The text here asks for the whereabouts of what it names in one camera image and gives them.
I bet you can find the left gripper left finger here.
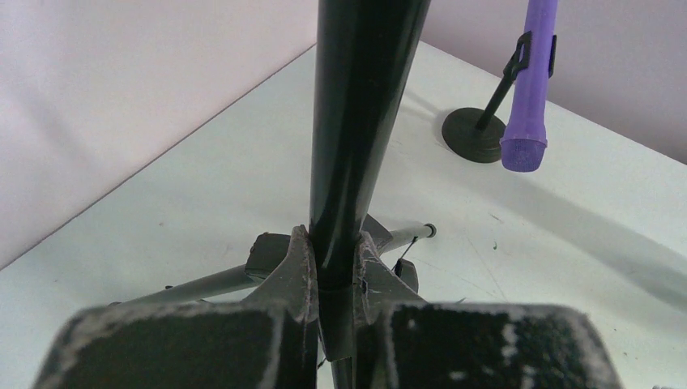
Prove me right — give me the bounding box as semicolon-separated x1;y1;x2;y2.
33;226;318;388

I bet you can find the black music stand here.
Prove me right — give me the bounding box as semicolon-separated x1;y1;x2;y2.
131;1;436;388

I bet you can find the purple microphone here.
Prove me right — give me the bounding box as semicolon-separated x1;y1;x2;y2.
500;0;558;173

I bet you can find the black right microphone stand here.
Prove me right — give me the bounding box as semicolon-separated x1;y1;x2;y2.
442;31;532;164

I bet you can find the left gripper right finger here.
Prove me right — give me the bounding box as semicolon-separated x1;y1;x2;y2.
352;233;621;388

